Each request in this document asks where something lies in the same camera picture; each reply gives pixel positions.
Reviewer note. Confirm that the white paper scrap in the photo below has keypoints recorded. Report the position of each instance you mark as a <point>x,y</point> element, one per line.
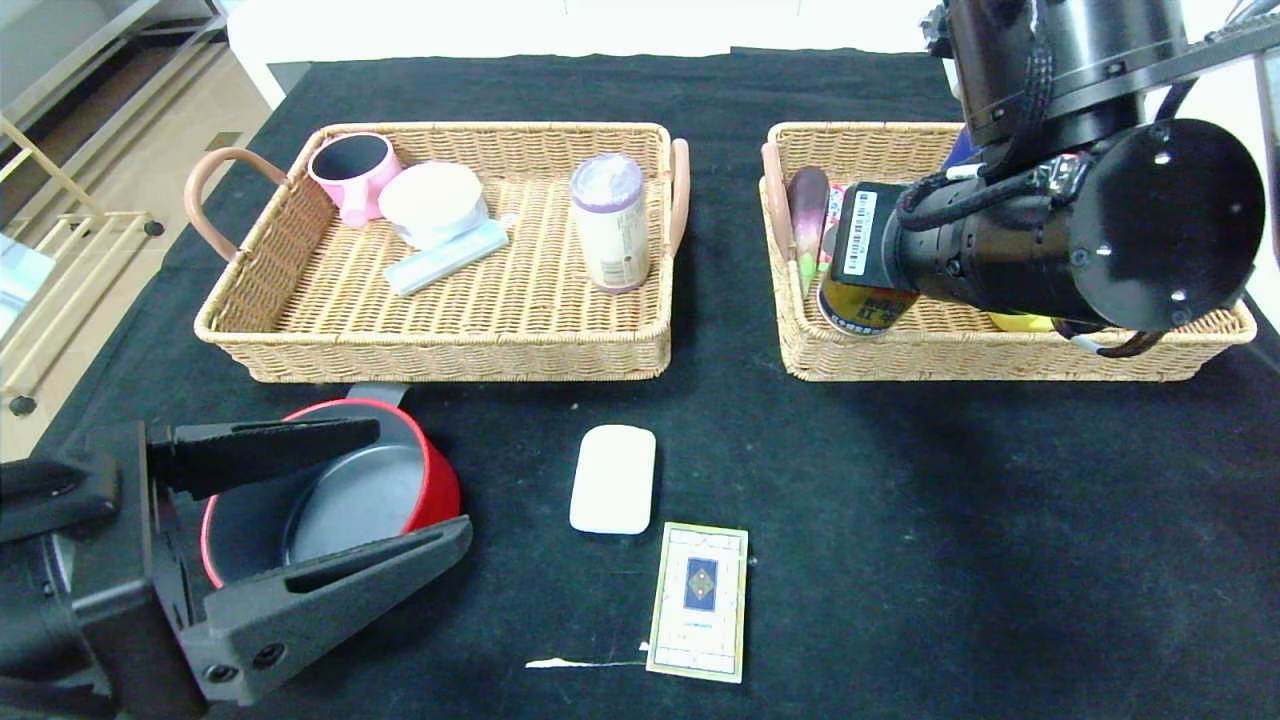
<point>570,662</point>

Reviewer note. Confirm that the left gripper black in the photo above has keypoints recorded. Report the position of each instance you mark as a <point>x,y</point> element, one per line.
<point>122,560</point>

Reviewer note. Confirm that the white soap bar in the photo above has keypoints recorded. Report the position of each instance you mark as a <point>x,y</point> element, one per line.
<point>612,480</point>

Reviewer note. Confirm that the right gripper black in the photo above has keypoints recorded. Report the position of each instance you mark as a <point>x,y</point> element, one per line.
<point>861,234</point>

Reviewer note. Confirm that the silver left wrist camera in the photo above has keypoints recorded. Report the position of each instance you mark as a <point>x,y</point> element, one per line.
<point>20,285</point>

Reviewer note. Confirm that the purple lid canister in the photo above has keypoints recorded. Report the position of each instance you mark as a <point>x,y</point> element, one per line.
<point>610,238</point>

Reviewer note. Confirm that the gold drink can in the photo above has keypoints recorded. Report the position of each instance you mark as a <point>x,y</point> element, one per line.
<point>865,312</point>

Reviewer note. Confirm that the yellow lemon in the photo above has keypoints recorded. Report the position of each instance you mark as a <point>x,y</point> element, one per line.
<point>1020,322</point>

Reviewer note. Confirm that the pink mug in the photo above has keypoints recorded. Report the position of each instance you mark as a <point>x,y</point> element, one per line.
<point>362,203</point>

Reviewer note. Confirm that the grey toothbrush case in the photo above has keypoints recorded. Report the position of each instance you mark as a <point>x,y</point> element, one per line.
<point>440,263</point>

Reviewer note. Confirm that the white table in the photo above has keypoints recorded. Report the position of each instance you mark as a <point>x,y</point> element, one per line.
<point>450,30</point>

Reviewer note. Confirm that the playing card box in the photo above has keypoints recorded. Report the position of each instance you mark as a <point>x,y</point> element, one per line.
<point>700,600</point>

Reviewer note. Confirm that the beige wooden rack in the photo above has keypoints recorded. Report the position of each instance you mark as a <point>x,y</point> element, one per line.
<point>100,218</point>

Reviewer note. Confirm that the white cabinet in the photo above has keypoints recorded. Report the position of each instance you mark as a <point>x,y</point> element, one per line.
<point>1225,95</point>

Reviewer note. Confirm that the purple eggplant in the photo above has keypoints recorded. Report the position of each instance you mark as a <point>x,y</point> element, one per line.
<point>807,213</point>

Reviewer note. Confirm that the red candy pack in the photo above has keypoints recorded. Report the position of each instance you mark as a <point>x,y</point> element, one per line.
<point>830,235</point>

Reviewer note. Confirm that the black table cloth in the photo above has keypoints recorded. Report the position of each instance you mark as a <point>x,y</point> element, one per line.
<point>900,550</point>

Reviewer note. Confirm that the blue cap white bottle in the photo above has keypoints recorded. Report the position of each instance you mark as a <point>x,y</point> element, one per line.
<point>958,150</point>

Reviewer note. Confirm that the grey metal shelf unit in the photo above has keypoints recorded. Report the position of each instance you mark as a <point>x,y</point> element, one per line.
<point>120,60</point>

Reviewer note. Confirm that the white round bowl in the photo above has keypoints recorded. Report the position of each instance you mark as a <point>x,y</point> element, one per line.
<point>432,203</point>

